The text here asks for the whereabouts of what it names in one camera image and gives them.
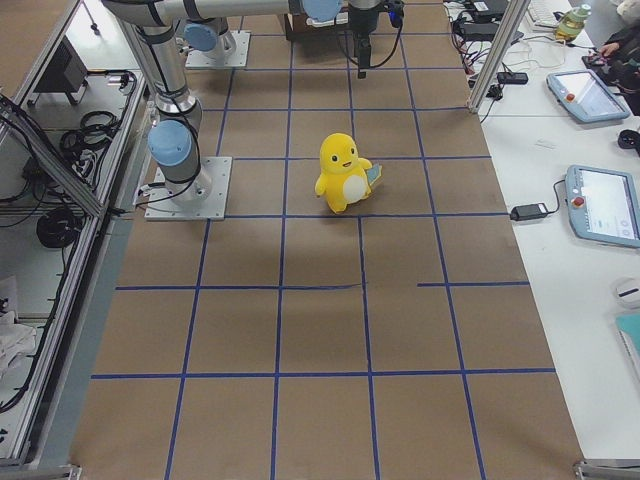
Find blue teach pendant lower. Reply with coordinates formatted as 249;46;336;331
565;165;639;249

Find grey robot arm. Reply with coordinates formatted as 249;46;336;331
103;1;343;117

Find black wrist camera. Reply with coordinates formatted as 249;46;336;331
386;0;404;29

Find yellow plush duck toy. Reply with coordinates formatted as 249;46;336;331
314;133;382;214

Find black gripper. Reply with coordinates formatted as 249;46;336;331
348;0;382;79

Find aluminium side rack frame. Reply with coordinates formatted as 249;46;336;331
1;1;146;470

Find black power adapter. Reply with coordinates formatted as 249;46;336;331
509;202;550;222

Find blue teach pendant upper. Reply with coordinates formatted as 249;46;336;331
546;70;631;123

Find blue teach pendant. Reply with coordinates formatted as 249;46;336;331
565;165;639;249
546;70;631;123

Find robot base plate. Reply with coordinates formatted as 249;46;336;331
144;156;232;221
184;25;251;70

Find white crumpled cloth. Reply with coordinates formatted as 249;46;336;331
0;274;39;386

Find aluminium frame post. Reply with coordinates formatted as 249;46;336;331
467;0;530;113

